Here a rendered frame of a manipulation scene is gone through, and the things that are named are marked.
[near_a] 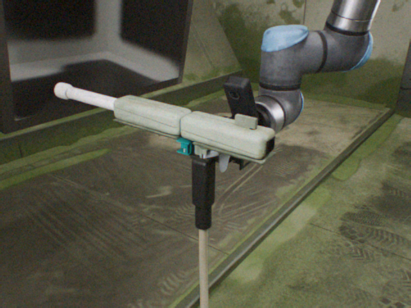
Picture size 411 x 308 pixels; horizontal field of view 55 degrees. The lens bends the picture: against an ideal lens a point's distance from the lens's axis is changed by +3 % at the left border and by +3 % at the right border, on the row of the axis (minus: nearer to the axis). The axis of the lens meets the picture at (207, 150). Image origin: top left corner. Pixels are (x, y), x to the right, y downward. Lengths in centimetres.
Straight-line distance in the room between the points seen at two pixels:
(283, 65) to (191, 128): 29
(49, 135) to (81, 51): 59
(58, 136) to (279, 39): 134
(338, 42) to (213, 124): 39
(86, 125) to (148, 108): 136
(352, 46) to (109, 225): 88
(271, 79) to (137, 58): 68
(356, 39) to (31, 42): 91
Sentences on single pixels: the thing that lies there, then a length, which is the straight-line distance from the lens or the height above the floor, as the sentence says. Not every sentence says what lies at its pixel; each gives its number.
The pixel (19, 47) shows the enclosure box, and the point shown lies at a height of 58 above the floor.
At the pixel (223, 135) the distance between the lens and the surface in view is 57.
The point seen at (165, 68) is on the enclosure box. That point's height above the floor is 50.
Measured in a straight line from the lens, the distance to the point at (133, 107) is 68.
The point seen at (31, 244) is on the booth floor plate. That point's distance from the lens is 129.
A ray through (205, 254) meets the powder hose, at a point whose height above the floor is 29.
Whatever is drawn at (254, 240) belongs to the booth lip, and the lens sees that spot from 121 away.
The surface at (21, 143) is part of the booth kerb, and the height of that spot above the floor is 13.
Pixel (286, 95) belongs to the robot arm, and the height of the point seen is 54.
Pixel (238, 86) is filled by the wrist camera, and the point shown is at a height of 59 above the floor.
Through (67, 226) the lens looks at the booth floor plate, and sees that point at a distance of 134.
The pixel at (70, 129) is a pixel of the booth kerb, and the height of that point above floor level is 12.
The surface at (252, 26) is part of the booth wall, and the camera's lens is 297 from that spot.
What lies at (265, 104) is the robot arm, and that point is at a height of 53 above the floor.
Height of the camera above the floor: 75
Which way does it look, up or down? 23 degrees down
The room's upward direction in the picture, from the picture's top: straight up
